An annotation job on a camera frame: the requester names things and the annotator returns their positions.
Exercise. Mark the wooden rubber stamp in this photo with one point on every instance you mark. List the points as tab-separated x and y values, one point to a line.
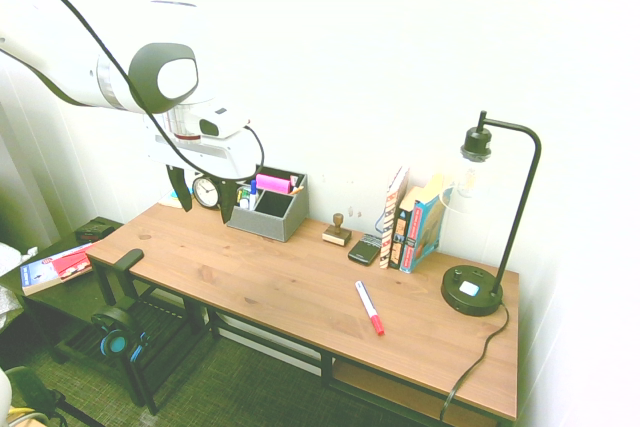
336	236

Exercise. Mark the grey felt desk organizer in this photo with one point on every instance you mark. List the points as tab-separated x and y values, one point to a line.
260	224

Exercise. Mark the black and orange book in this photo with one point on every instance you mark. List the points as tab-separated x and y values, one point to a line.
400	237

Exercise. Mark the white marker with blue cap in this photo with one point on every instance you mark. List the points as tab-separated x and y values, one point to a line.
252	194

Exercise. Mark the pink sticky note pad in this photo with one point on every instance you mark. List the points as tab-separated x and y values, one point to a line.
272	183

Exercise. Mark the red cover book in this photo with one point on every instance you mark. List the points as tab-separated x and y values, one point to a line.
60	267

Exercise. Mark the small dark box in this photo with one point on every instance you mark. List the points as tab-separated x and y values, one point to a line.
364	250

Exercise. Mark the small black box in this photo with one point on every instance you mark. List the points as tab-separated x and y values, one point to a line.
95	231

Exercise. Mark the black tripod head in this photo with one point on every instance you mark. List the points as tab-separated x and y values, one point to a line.
35	389

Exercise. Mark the dark side table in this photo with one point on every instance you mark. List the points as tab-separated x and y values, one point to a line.
65	299

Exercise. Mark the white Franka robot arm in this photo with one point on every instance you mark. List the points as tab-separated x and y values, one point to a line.
155	77

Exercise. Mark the wooden desk shelf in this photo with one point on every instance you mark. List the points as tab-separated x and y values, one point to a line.
380	387

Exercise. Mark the white marker with red cap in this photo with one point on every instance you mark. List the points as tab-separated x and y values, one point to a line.
369	307

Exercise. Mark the black and blue headphones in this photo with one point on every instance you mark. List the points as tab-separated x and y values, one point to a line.
117	344

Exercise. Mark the black desk lamp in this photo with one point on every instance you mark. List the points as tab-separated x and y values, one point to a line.
472	297

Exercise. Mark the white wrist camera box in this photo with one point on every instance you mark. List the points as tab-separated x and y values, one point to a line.
222	122

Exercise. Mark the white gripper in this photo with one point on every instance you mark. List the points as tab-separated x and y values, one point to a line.
210	157

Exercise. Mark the wooden desk with metal frame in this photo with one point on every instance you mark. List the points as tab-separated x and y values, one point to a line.
325	369

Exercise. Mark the black round alarm clock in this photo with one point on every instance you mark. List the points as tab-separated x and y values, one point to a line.
205	193

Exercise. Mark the white plastic wrap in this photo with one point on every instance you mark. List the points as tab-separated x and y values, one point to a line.
10	259

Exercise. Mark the striped cover book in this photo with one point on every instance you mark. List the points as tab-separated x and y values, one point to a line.
391	217

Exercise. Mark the black headphone hook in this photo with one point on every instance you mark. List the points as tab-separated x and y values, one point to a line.
127	259

